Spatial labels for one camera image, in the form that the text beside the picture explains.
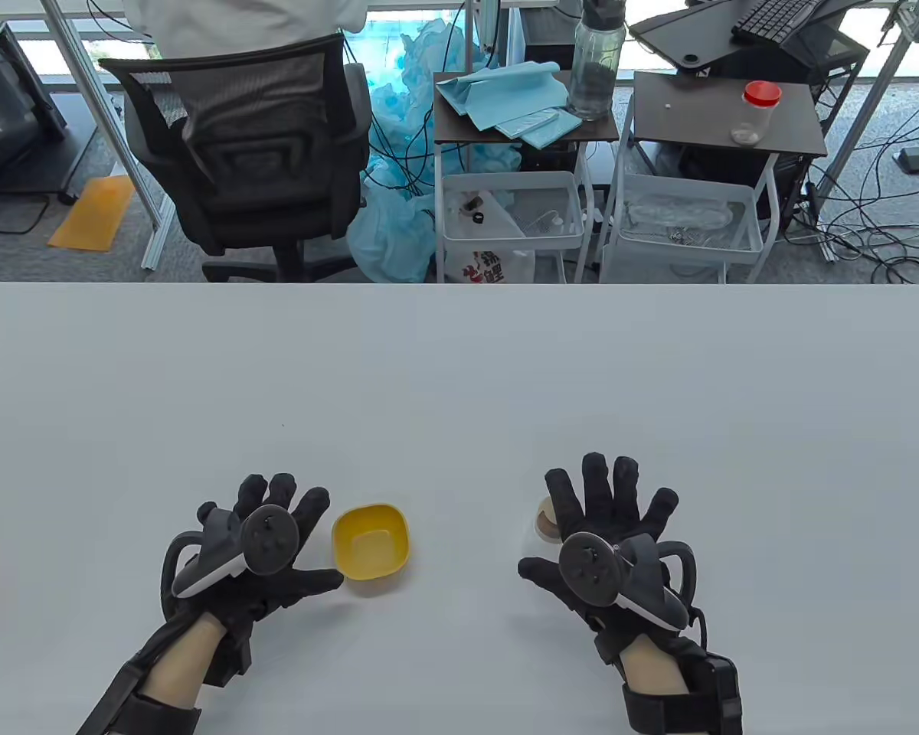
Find person's left hand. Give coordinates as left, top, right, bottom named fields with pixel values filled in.
left=170, top=473, right=345, bottom=630

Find person's right hand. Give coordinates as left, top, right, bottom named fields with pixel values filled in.
left=518, top=452, right=679, bottom=636

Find small yellow dish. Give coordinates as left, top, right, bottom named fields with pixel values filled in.
left=331, top=503, right=411, bottom=586

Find person's left forearm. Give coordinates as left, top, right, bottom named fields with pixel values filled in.
left=77, top=612, right=231, bottom=735

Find grey white hand controller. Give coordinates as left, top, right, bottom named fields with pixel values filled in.
left=558, top=532, right=698, bottom=630
left=161, top=504, right=301, bottom=599

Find black wrist sensor module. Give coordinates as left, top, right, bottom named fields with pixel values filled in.
left=203, top=612, right=253, bottom=686
left=689, top=651, right=744, bottom=735

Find white plastic bag red print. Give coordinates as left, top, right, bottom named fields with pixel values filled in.
left=444, top=191, right=537, bottom=284

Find clear plastic bag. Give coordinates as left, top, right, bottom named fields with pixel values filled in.
left=626, top=195, right=736, bottom=240

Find pile of blue plastic bags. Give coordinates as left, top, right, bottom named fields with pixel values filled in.
left=345, top=19, right=522, bottom=284

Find black mesh office chair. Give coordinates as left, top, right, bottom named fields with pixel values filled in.
left=98, top=34, right=372, bottom=283

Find white cart with dark top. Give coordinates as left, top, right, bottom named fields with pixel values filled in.
left=599, top=70, right=828, bottom=284
left=431, top=70, right=621, bottom=284

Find clear jar with red lid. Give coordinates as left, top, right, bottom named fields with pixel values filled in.
left=730, top=80, right=783, bottom=146

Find clear water bottle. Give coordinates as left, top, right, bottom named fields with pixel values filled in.
left=567, top=0, right=627, bottom=121

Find folded light blue cloths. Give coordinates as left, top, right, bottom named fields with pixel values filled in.
left=435, top=61, right=583, bottom=150

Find orange envelope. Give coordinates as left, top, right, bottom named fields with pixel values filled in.
left=47, top=175, right=137, bottom=252

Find black desk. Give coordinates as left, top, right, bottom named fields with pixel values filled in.
left=628, top=0, right=872, bottom=139

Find black keyboard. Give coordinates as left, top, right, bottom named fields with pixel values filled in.
left=731, top=0, right=824, bottom=43

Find black equipment stand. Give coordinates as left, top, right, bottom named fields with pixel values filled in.
left=0, top=8, right=96, bottom=204

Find bundle of black cables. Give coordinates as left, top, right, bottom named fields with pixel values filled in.
left=781, top=69, right=919, bottom=299

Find aluminium frame post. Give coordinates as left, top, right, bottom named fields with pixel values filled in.
left=816, top=0, right=919, bottom=263
left=38, top=0, right=177, bottom=270

